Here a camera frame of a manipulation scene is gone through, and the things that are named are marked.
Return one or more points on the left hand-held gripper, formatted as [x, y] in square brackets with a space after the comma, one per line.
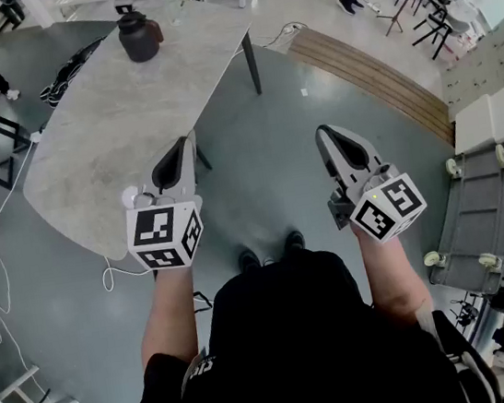
[154, 233]

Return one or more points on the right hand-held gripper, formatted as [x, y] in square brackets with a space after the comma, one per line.
[388, 209]

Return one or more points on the white cup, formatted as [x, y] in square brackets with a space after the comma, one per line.
[129, 197]

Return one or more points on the person's left forearm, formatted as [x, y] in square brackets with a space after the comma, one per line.
[167, 310]

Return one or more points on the person's right forearm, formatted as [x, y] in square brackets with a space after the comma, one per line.
[391, 279]

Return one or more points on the black table leg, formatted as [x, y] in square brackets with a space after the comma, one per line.
[252, 63]
[203, 158]

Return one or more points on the person's black right shoe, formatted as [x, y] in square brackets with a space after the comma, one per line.
[295, 241]

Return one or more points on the person's black shoe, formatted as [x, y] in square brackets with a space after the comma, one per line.
[248, 260]
[295, 241]

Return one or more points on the person's black left shoe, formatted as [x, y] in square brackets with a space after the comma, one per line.
[248, 260]

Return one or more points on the white power strip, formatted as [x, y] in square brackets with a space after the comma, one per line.
[290, 28]

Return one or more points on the black water jug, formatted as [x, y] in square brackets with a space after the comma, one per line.
[137, 37]

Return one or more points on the grey wheeled cart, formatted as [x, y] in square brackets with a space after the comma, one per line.
[473, 216]

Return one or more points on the white power adapter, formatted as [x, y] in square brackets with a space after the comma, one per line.
[36, 136]

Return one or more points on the brown tripod stand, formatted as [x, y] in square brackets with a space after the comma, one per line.
[398, 17]

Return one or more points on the black stool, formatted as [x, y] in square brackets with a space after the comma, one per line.
[435, 30]

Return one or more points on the white box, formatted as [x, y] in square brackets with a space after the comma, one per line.
[496, 115]

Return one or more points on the small white black device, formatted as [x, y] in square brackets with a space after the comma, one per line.
[124, 9]

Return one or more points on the person's black shirt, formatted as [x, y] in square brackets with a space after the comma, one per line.
[301, 352]

